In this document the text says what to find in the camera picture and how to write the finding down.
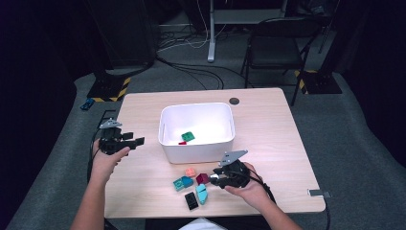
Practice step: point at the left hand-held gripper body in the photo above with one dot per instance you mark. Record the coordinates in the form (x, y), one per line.
(111, 143)

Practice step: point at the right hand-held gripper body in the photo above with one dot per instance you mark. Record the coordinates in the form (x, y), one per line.
(236, 175)

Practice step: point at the dark magenta toy brick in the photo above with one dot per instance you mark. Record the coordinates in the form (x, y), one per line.
(202, 179)

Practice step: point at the turquoise sloped toy brick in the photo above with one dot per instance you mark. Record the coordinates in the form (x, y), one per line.
(201, 193)

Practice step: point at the blue toy brick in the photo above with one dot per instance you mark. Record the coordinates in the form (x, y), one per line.
(188, 182)

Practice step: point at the mint green toy brick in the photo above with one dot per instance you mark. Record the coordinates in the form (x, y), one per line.
(178, 185)

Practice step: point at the red toy brick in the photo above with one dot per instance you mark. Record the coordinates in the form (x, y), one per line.
(182, 143)

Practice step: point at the white plastic bin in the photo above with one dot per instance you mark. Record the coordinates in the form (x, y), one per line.
(207, 121)

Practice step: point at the person's right hand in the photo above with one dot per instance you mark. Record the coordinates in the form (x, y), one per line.
(252, 191)

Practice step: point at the person's left hand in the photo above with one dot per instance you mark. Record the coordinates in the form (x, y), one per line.
(105, 166)

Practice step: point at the salmon pink toy brick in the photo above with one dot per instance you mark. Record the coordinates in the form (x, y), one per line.
(191, 172)

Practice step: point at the black toy brick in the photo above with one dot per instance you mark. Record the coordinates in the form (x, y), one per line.
(191, 201)

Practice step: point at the person's white shirt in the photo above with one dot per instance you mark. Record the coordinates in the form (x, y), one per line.
(202, 224)

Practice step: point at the small blue floor object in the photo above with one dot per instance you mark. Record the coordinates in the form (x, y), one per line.
(87, 104)

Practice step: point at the striped black stand base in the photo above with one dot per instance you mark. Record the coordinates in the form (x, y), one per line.
(319, 83)
(105, 87)

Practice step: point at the large black panel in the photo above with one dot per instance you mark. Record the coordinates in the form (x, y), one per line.
(124, 32)

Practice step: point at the black folding chair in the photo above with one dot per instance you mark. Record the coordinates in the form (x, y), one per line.
(274, 54)

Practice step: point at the grey metal table bracket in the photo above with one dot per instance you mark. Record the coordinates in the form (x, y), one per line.
(319, 193)

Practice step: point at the white desk frame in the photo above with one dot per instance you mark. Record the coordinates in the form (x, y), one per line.
(211, 38)

